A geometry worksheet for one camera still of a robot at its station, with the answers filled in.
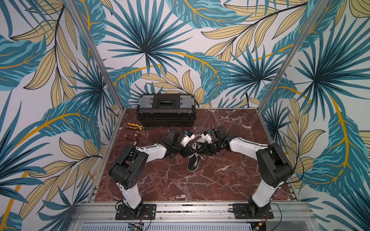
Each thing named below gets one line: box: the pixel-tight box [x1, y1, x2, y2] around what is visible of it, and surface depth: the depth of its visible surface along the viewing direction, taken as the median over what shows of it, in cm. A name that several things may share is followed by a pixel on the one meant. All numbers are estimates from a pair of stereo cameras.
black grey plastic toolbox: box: [136, 93, 197, 128], surface depth 100 cm
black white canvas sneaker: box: [186, 136, 207, 173], surface depth 90 cm
